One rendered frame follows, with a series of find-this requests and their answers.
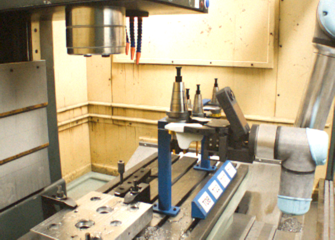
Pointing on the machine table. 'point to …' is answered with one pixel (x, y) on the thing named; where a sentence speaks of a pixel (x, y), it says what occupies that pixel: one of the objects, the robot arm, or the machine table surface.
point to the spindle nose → (95, 30)
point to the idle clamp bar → (143, 175)
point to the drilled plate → (59, 234)
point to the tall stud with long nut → (121, 170)
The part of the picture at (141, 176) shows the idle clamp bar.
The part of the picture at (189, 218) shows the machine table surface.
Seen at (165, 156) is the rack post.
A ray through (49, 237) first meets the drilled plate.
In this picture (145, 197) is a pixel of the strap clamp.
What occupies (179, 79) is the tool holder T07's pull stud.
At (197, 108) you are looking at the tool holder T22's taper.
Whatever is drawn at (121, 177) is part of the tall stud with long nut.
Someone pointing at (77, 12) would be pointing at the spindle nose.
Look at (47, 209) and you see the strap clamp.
